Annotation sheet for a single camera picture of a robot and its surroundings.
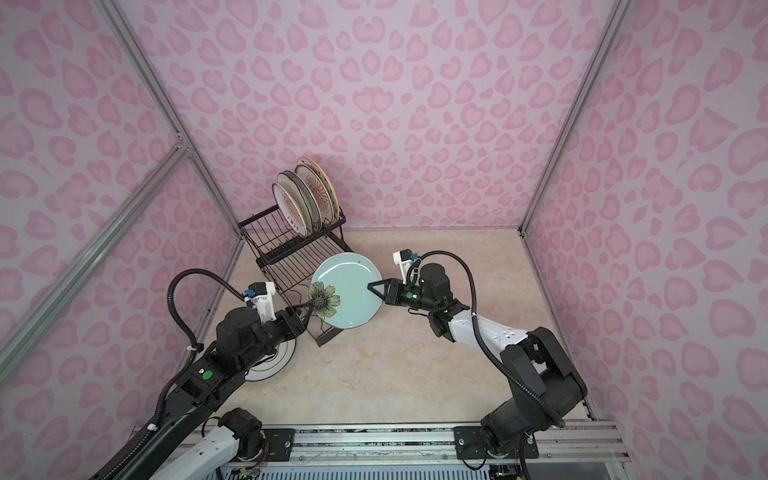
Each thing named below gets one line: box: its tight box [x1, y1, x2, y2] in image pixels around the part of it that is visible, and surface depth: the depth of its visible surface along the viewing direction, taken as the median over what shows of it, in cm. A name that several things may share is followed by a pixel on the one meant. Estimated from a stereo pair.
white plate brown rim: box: [276, 172, 312, 237], surface depth 84 cm
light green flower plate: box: [310, 252, 383, 329], surface depth 80 cm
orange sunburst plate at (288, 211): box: [272, 183, 308, 239], surface depth 95 cm
